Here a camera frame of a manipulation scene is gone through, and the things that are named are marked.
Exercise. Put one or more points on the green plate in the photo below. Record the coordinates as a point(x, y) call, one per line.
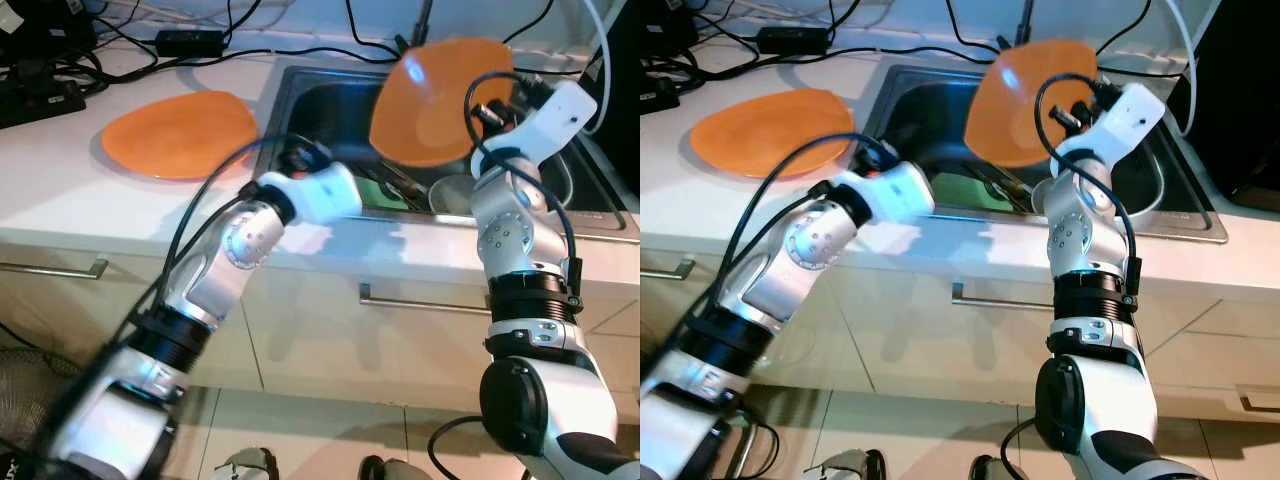
point(385, 198)
point(965, 195)

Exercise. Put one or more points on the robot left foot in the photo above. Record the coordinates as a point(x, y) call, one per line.
point(248, 467)
point(845, 467)

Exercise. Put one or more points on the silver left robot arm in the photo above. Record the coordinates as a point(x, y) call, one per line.
point(790, 270)
point(215, 270)

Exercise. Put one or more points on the black power adapter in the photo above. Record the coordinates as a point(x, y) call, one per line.
point(190, 42)
point(793, 40)

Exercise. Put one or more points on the pale grey bowl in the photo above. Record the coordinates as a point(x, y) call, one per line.
point(1042, 198)
point(452, 198)

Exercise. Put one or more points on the stainless steel sink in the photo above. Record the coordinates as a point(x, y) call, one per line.
point(920, 110)
point(330, 110)

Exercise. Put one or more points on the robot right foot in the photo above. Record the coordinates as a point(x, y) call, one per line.
point(395, 470)
point(1000, 470)

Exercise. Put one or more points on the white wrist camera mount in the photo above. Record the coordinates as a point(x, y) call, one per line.
point(900, 192)
point(1130, 115)
point(560, 115)
point(325, 192)

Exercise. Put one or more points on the black appliance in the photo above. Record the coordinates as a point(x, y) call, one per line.
point(625, 100)
point(1245, 100)

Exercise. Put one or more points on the orange bowl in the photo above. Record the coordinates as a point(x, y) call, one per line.
point(1010, 110)
point(430, 110)

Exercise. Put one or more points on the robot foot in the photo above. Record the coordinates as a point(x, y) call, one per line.
point(845, 467)
point(248, 467)
point(1000, 470)
point(395, 470)

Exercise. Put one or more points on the dark metal faucet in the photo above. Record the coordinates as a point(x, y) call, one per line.
point(1022, 25)
point(420, 25)

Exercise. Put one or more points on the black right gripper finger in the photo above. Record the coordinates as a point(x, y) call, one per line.
point(1066, 115)
point(490, 115)

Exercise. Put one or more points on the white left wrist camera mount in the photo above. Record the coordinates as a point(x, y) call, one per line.
point(325, 192)
point(900, 192)

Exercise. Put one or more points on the black power strip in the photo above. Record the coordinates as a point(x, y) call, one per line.
point(658, 93)
point(40, 105)

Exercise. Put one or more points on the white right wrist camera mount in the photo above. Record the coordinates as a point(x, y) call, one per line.
point(1130, 115)
point(560, 115)

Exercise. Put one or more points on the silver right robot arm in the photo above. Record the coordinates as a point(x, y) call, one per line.
point(520, 230)
point(1090, 230)

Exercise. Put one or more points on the long slim wooden utensil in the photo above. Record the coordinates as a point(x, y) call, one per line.
point(410, 180)
point(1015, 182)

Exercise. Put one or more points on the black electronic device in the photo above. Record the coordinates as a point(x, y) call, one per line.
point(45, 30)
point(665, 30)

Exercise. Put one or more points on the orange plate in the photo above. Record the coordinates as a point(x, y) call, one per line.
point(770, 132)
point(180, 135)

